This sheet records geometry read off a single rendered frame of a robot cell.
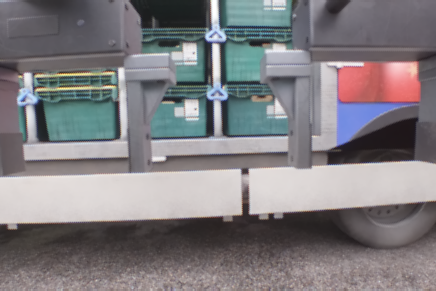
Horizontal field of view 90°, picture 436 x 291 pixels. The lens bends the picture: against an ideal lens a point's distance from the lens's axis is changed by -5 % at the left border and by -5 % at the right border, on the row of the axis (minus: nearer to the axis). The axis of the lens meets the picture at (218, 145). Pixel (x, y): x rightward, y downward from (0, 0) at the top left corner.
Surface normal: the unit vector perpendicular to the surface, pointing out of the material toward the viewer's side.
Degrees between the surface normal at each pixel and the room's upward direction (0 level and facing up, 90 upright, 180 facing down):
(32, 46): 90
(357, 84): 90
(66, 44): 90
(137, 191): 90
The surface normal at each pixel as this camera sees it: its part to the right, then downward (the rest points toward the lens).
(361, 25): 0.00, 0.07
